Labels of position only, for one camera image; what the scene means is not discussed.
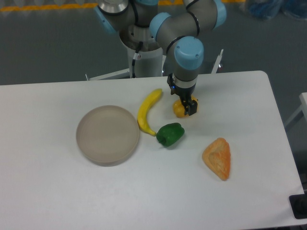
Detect yellow pepper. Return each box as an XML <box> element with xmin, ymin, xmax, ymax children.
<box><xmin>172</xmin><ymin>99</ymin><xmax>189</xmax><ymax>118</ymax></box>

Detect black device at table edge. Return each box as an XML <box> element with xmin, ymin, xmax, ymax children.
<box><xmin>289</xmin><ymin>194</ymin><xmax>307</xmax><ymax>219</ymax></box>

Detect yellow banana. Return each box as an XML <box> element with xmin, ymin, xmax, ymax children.
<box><xmin>137</xmin><ymin>88</ymin><xmax>163</xmax><ymax>136</ymax></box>

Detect green pepper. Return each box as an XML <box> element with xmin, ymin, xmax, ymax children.
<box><xmin>156</xmin><ymin>123</ymin><xmax>185</xmax><ymax>147</ymax></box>

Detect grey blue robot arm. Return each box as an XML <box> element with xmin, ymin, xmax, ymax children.
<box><xmin>94</xmin><ymin>0</ymin><xmax>227</xmax><ymax>115</ymax></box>

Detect white furniture at right edge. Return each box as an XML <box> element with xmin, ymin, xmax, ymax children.
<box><xmin>284</xmin><ymin>92</ymin><xmax>307</xmax><ymax>131</ymax></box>

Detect orange triangular bread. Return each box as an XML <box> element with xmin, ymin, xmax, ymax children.
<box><xmin>202</xmin><ymin>138</ymin><xmax>231</xmax><ymax>181</ymax></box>

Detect black cable on pedestal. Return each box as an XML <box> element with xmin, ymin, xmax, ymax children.
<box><xmin>131</xmin><ymin>41</ymin><xmax>144</xmax><ymax>79</ymax></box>

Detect blue plastic bags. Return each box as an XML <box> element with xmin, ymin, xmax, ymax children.
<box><xmin>244</xmin><ymin>0</ymin><xmax>307</xmax><ymax>21</ymax></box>

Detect beige round plate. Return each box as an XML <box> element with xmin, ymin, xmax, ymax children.
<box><xmin>76</xmin><ymin>105</ymin><xmax>140</xmax><ymax>166</ymax></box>

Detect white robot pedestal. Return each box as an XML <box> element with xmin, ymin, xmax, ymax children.
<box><xmin>85</xmin><ymin>26</ymin><xmax>225</xmax><ymax>81</ymax></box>

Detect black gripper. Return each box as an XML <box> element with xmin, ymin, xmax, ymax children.
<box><xmin>167</xmin><ymin>74</ymin><xmax>198</xmax><ymax>116</ymax></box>

